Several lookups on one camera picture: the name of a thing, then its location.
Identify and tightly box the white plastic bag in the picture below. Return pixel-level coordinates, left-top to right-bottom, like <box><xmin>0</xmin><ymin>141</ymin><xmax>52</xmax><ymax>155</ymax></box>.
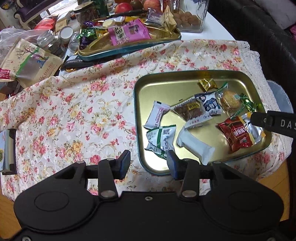
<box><xmin>0</xmin><ymin>28</ymin><xmax>44</xmax><ymax>56</ymax></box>

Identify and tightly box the white round cap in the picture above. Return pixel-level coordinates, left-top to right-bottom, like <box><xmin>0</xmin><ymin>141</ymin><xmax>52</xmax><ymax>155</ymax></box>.
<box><xmin>57</xmin><ymin>26</ymin><xmax>73</xmax><ymax>44</ymax></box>

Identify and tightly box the red orange packet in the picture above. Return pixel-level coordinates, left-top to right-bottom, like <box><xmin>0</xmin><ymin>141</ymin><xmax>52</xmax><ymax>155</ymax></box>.
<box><xmin>35</xmin><ymin>18</ymin><xmax>57</xmax><ymax>30</ymax></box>

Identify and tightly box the white and green snack packet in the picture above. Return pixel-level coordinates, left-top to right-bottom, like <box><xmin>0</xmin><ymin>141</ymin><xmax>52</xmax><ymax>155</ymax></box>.
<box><xmin>145</xmin><ymin>125</ymin><xmax>177</xmax><ymax>160</ymax></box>

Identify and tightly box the small clear jar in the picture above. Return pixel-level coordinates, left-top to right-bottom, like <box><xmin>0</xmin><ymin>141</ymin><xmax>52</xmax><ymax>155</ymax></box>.
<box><xmin>68</xmin><ymin>32</ymin><xmax>81</xmax><ymax>52</ymax></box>

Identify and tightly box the silver purple snack packet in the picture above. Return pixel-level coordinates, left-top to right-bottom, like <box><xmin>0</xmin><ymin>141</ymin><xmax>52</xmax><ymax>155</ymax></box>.
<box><xmin>144</xmin><ymin>8</ymin><xmax>166</xmax><ymax>25</ymax></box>

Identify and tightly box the green candy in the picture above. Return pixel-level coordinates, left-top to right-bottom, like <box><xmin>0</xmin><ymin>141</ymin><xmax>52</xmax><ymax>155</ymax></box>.
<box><xmin>239</xmin><ymin>93</ymin><xmax>258</xmax><ymax>113</ymax></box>

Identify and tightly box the large kraft paper bag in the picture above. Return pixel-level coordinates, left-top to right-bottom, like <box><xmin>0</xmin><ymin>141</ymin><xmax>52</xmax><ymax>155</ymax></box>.
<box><xmin>0</xmin><ymin>38</ymin><xmax>64</xmax><ymax>88</ymax></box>

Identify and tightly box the black-lidded jar of nuts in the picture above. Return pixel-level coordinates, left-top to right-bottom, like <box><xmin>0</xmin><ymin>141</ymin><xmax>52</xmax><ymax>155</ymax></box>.
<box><xmin>73</xmin><ymin>3</ymin><xmax>99</xmax><ymax>26</ymax></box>

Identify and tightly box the gold candy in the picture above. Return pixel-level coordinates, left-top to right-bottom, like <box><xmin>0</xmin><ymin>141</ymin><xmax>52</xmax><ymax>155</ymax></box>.
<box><xmin>198</xmin><ymin>78</ymin><xmax>218</xmax><ymax>92</ymax></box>

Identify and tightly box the glass jar with dark contents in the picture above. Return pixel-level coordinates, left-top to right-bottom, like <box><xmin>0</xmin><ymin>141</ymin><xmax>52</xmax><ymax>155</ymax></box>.
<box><xmin>37</xmin><ymin>30</ymin><xmax>62</xmax><ymax>56</ymax></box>

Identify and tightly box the clear packet of brown snack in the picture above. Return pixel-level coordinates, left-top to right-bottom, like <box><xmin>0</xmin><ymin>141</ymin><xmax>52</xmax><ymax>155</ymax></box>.
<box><xmin>171</xmin><ymin>96</ymin><xmax>205</xmax><ymax>122</ymax></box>

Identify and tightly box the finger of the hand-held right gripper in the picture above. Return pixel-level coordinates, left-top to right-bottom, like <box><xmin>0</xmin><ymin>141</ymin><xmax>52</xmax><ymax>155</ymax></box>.
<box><xmin>250</xmin><ymin>111</ymin><xmax>296</xmax><ymax>138</ymax></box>

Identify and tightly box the black sofa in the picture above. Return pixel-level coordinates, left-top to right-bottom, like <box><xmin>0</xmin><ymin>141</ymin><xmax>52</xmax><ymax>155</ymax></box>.
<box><xmin>208</xmin><ymin>0</ymin><xmax>296</xmax><ymax>98</ymax></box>

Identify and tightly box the red snack packet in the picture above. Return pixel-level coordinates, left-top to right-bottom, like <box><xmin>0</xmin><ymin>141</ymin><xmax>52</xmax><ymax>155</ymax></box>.
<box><xmin>218</xmin><ymin>116</ymin><xmax>253</xmax><ymax>153</ymax></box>

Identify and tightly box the pale blue strip snack packet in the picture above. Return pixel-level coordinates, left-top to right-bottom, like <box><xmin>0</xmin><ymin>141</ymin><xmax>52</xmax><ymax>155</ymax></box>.
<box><xmin>143</xmin><ymin>100</ymin><xmax>171</xmax><ymax>130</ymax></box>

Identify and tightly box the teal tin tray of sweets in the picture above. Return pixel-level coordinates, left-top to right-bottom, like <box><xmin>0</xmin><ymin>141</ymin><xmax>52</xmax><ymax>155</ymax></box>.
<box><xmin>77</xmin><ymin>23</ymin><xmax>181</xmax><ymax>62</ymax></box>

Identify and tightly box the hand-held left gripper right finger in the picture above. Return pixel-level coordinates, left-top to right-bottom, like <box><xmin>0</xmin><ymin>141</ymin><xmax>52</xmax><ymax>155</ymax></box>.
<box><xmin>166</xmin><ymin>150</ymin><xmax>244</xmax><ymax>202</ymax></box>

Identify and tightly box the blue and white snack packet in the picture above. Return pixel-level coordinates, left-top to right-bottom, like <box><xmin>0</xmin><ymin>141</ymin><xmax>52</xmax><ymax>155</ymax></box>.
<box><xmin>194</xmin><ymin>91</ymin><xmax>223</xmax><ymax>116</ymax></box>

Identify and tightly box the long white snack packet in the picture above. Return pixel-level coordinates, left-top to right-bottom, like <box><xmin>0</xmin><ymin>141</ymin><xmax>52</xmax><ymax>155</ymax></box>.
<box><xmin>176</xmin><ymin>127</ymin><xmax>216</xmax><ymax>165</ymax></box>

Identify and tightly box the pink snack packet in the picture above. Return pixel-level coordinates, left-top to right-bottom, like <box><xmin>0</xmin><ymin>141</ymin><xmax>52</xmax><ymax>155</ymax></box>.
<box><xmin>108</xmin><ymin>19</ymin><xmax>152</xmax><ymax>46</ymax></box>

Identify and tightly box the green drink can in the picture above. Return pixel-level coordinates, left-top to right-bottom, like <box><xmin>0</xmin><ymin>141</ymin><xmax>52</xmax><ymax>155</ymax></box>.
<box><xmin>92</xmin><ymin>0</ymin><xmax>110</xmax><ymax>18</ymax></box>

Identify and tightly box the large glass jar of cookies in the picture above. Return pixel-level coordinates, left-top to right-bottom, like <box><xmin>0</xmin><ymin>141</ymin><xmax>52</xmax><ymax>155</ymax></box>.
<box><xmin>170</xmin><ymin>0</ymin><xmax>210</xmax><ymax>33</ymax></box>

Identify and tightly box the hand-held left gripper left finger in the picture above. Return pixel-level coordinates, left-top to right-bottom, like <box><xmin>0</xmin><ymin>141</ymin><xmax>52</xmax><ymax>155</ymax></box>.
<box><xmin>53</xmin><ymin>150</ymin><xmax>130</xmax><ymax>200</ymax></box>

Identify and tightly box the silver and yellow snack packet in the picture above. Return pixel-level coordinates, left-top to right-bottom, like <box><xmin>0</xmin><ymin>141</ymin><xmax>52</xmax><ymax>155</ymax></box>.
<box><xmin>240</xmin><ymin>112</ymin><xmax>266</xmax><ymax>145</ymax></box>

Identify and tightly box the pile of wrapped candies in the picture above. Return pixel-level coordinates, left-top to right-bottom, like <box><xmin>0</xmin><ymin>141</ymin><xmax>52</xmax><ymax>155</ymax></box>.
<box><xmin>80</xmin><ymin>21</ymin><xmax>109</xmax><ymax>47</ymax></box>

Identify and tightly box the blue picture box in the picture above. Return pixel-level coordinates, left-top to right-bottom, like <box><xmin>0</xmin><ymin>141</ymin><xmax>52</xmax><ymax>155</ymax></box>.
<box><xmin>0</xmin><ymin>130</ymin><xmax>12</xmax><ymax>172</ymax></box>

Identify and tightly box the small kraft paper packet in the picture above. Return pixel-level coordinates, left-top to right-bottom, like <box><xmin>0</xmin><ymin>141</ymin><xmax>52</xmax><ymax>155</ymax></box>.
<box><xmin>161</xmin><ymin>6</ymin><xmax>177</xmax><ymax>32</ymax></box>

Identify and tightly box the floral tablecloth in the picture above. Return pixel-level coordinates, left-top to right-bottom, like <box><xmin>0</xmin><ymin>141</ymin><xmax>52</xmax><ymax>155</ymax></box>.
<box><xmin>0</xmin><ymin>39</ymin><xmax>296</xmax><ymax>202</ymax></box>

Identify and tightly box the round cookie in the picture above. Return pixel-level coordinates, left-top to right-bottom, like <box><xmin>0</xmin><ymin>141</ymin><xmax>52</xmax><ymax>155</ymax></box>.
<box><xmin>215</xmin><ymin>82</ymin><xmax>243</xmax><ymax>116</ymax></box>

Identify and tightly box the black flat packet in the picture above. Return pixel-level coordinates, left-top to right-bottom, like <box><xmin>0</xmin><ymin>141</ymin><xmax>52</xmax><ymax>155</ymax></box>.
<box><xmin>62</xmin><ymin>56</ymin><xmax>88</xmax><ymax>69</ymax></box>

